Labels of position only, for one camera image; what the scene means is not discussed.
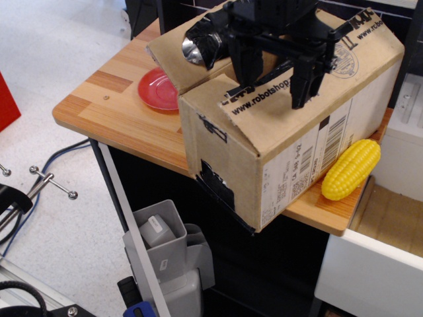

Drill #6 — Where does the blue cable on floor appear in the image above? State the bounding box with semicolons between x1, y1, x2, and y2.
0;138;92;258

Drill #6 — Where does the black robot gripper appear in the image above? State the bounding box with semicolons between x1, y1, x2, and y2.
223;1;352;110

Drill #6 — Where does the metal clamp with T-handle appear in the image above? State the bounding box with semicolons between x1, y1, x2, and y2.
1;166;78;231

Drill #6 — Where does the grey plastic device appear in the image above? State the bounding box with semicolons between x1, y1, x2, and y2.
122;223;215;317

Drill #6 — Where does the blue handled tool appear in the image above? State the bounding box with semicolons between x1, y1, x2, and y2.
117;276;156;317

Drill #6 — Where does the white drawer box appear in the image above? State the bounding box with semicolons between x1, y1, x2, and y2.
315;74;422;316

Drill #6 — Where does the red box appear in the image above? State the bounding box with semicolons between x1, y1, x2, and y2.
0;74;21;131

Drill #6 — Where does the brown cardboard shipping box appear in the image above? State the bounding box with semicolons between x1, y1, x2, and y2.
147;8;404;236

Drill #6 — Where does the grey plastic bin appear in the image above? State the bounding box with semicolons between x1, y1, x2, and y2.
134;199;187;283

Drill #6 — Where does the grey metal table leg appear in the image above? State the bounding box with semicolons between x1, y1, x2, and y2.
90;139;171;316

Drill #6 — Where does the spoon taped on left flap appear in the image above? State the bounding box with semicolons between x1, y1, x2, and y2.
182;9;230;70

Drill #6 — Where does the black corrugated cable sleeve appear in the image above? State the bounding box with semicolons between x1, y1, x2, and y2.
0;280;50;317

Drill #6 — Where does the yellow plastic toy corn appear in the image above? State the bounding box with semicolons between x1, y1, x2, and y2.
321;139;381;201

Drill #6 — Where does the red plastic saucer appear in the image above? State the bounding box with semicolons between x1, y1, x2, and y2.
137;67;178;112

